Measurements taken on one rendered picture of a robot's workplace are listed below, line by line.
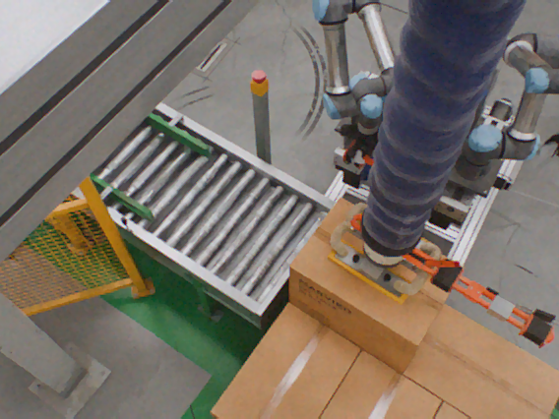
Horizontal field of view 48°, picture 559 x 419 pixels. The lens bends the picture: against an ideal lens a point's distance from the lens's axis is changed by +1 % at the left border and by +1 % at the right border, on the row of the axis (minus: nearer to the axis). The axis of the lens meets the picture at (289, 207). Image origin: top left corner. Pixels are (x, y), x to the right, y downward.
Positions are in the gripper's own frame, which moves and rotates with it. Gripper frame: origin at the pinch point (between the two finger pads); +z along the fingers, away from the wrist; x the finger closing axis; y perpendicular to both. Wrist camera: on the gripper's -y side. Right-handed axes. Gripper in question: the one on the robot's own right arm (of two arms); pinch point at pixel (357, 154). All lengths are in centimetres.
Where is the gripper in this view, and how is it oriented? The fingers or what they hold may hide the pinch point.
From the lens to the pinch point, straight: 255.1
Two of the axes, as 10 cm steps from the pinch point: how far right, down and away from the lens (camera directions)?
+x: 5.7, -7.1, 4.0
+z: 0.0, 4.9, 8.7
